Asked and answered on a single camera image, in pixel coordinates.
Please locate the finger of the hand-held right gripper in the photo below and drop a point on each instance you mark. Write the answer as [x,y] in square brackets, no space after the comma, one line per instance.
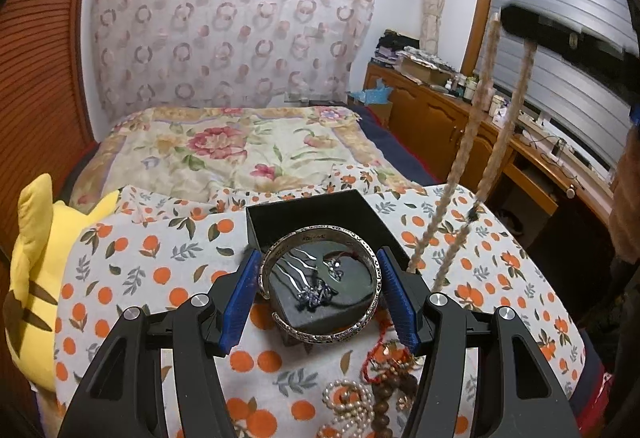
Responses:
[560,32]

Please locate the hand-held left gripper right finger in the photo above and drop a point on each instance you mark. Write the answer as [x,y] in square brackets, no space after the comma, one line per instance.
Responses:
[400,305]

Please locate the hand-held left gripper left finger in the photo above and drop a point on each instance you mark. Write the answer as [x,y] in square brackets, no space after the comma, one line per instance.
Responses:
[239,305]

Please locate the silver engraved bangle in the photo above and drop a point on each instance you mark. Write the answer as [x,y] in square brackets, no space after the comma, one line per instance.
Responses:
[325,336]

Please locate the black jewelry box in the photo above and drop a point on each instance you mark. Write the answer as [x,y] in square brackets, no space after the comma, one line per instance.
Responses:
[310,213]

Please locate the silver hair comb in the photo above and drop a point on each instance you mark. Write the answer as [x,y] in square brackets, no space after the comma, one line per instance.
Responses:
[300,268]

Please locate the dark blue flower hairpin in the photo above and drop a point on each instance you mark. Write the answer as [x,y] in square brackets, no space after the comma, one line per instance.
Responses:
[320,295]

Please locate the orange fruit print cloth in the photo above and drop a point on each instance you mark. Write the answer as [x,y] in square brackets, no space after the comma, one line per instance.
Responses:
[150,268]

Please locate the wooden cabinet desk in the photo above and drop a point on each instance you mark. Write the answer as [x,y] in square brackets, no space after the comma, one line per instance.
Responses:
[440,117]

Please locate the pile of clutter on cabinet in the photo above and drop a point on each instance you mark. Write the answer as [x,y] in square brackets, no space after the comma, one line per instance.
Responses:
[415,60]

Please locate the navy bed sheet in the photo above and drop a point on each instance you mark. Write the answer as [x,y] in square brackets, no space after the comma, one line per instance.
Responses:
[395,147]

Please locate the floral bed blanket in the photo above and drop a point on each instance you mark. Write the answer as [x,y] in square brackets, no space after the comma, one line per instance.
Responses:
[225,147]

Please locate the blue crumpled paper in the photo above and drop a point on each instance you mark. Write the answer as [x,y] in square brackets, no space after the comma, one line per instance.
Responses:
[372,95]

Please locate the yellow plush toy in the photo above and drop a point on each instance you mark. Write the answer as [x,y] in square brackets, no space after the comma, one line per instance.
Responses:
[35,278]

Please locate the brown slatted wardrobe door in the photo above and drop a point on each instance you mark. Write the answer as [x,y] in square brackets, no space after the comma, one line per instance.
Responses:
[40,92]

